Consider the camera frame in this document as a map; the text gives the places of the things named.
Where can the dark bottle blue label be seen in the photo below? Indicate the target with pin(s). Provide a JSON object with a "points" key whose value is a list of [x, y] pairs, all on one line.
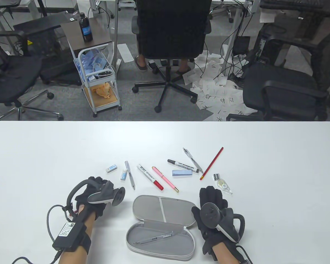
{"points": [[85, 30]]}

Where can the person's left hand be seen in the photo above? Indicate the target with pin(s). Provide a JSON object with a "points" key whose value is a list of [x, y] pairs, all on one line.
{"points": [[99, 210]]}

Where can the black mesh chair chrome base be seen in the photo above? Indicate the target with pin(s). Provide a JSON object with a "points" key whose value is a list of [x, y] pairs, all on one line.
{"points": [[11, 74]]}

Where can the white marker red cap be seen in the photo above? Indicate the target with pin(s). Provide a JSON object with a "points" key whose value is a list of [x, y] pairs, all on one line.
{"points": [[150, 176]]}

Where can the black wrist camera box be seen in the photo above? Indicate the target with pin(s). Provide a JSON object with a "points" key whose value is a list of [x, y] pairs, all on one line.
{"points": [[68, 236]]}

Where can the person's right forearm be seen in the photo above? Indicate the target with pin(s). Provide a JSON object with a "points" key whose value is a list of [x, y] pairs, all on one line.
{"points": [[224, 255]]}

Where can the black office chair solid back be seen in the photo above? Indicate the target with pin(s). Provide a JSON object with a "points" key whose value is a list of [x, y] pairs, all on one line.
{"points": [[170, 27]]}

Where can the black grey tracking controller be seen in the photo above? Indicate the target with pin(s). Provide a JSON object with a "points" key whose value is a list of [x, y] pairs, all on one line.
{"points": [[209, 214], [118, 196]]}

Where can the black desk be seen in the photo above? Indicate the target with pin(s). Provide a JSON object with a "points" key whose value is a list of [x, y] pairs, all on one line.
{"points": [[305, 11]]}

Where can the person's left forearm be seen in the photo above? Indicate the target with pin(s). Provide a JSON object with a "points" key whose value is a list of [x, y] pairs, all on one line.
{"points": [[74, 257]]}

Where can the clear gel pen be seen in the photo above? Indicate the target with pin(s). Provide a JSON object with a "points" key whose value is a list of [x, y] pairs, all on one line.
{"points": [[193, 161], [130, 175], [156, 238]]}

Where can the white rolling cart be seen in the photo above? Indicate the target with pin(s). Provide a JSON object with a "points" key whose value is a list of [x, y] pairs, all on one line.
{"points": [[101, 103]]}

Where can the light blue eraser block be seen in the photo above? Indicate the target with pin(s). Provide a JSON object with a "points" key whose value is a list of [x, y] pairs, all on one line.
{"points": [[182, 173]]}

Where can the black adapter box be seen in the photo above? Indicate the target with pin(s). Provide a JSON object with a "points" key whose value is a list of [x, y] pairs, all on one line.
{"points": [[241, 45]]}

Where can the white marker black cap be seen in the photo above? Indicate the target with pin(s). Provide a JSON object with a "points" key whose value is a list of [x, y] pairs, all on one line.
{"points": [[183, 165]]}

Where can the black side table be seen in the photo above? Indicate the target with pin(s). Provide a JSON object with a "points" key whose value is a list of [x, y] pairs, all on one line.
{"points": [[35, 24]]}

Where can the pile of blue packets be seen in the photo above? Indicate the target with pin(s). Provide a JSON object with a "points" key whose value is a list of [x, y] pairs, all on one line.
{"points": [[92, 62]]}

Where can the black computer tower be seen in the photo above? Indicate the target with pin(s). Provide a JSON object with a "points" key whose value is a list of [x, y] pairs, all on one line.
{"points": [[272, 41]]}

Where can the black mesh chair black armrests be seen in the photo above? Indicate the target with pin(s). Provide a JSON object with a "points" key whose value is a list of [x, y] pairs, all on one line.
{"points": [[277, 82]]}

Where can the brown side table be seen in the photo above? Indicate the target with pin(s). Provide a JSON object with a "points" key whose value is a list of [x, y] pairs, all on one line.
{"points": [[71, 33]]}

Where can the black keyboard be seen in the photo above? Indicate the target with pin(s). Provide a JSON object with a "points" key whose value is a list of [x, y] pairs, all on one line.
{"points": [[299, 2]]}

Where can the white cartoon-print pencil case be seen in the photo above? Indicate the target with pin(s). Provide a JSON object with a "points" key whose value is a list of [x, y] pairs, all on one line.
{"points": [[154, 206]]}

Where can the person's right hand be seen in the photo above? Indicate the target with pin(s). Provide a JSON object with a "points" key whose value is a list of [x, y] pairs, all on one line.
{"points": [[211, 195]]}

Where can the red pencil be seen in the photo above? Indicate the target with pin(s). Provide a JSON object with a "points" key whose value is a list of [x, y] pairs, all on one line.
{"points": [[211, 163]]}

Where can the pink pen gold trim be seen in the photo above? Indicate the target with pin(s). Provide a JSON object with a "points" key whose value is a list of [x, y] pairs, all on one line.
{"points": [[165, 178]]}

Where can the clear correction tape dispenser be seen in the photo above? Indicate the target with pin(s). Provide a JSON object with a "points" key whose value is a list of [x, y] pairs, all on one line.
{"points": [[223, 185]]}

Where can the white paper sheet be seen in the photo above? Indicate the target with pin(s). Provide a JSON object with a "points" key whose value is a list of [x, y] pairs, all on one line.
{"points": [[125, 53]]}

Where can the small white blue eraser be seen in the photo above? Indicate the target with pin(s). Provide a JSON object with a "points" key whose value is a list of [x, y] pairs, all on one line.
{"points": [[124, 174]]}

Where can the orange cloth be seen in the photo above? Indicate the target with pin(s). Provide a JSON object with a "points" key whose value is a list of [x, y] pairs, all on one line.
{"points": [[101, 90]]}

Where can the pile of white papers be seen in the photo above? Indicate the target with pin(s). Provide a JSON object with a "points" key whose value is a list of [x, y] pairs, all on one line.
{"points": [[217, 93]]}

